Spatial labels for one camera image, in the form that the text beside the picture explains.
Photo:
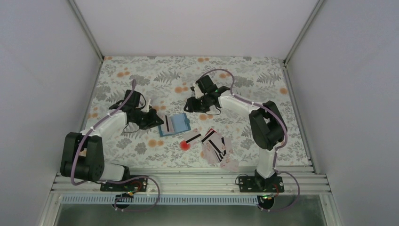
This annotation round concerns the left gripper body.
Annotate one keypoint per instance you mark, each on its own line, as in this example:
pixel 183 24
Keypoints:
pixel 144 121

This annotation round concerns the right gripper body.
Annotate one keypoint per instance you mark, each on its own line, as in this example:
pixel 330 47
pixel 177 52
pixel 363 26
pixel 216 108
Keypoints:
pixel 202 106

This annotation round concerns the teal card holder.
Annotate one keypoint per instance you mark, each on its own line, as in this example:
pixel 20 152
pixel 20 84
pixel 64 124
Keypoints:
pixel 181 124

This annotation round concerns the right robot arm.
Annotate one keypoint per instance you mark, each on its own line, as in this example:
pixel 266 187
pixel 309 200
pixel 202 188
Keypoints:
pixel 266 123

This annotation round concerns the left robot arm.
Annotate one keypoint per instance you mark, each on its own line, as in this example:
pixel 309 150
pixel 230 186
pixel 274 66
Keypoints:
pixel 83 155

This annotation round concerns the black striped card pile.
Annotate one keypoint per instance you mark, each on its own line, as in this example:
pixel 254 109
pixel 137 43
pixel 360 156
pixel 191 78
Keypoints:
pixel 214 146

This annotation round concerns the floral table mat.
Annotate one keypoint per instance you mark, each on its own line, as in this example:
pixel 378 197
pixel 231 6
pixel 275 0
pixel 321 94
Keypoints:
pixel 165 81

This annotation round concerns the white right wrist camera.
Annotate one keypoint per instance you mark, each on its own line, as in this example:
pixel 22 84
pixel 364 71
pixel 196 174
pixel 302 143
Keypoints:
pixel 196 91

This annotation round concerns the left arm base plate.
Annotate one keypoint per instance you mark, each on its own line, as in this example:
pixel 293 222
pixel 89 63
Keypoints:
pixel 137 185

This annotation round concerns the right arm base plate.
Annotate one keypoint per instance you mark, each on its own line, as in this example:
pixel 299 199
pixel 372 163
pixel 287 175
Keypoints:
pixel 247 184

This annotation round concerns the aluminium rail frame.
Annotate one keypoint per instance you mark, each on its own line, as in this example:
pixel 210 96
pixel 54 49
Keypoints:
pixel 205 181

